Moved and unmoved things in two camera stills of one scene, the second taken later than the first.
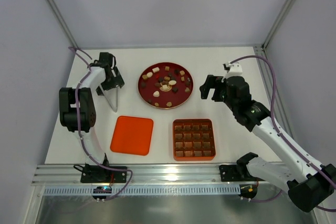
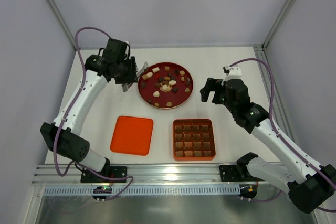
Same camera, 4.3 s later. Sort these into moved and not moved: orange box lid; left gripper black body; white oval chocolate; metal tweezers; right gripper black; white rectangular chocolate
Moved: left gripper black body; metal tweezers
Not moved: white oval chocolate; orange box lid; white rectangular chocolate; right gripper black
